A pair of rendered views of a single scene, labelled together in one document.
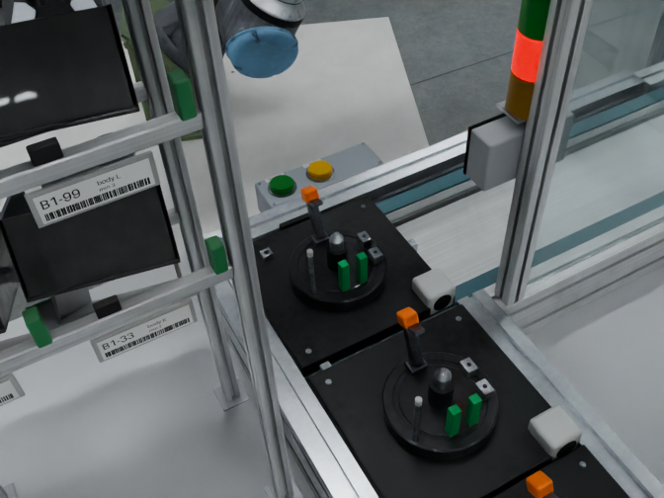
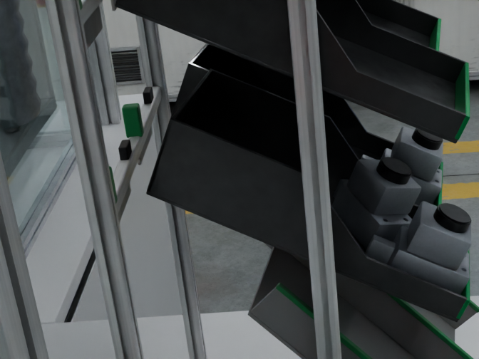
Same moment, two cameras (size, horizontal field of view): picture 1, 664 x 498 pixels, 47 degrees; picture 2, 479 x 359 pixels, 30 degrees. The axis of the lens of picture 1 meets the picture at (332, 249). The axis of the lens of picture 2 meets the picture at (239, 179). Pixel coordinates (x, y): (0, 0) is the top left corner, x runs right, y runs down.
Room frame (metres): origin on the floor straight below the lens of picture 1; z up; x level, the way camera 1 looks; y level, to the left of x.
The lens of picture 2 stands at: (0.87, -0.41, 1.62)
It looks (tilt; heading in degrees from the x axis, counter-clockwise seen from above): 24 degrees down; 122
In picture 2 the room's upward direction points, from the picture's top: 7 degrees counter-clockwise
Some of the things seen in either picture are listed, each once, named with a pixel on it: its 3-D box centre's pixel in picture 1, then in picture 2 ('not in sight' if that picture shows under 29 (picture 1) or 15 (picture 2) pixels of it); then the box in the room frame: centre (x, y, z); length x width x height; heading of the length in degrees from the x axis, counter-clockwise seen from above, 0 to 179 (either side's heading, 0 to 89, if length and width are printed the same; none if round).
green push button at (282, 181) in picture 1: (282, 187); not in sight; (0.92, 0.08, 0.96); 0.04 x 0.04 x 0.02
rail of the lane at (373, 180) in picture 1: (436, 176); not in sight; (0.98, -0.19, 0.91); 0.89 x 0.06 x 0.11; 117
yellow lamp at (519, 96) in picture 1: (530, 89); not in sight; (0.70, -0.23, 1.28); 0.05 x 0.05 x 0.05
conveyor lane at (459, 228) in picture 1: (511, 235); not in sight; (0.83, -0.29, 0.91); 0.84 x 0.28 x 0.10; 117
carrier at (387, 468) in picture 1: (442, 388); not in sight; (0.49, -0.12, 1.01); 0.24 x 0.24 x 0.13; 27
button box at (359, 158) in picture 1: (320, 186); not in sight; (0.95, 0.01, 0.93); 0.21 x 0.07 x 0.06; 117
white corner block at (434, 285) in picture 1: (433, 291); not in sight; (0.67, -0.14, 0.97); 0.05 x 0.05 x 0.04; 27
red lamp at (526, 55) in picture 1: (538, 49); not in sight; (0.70, -0.23, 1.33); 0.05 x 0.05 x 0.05
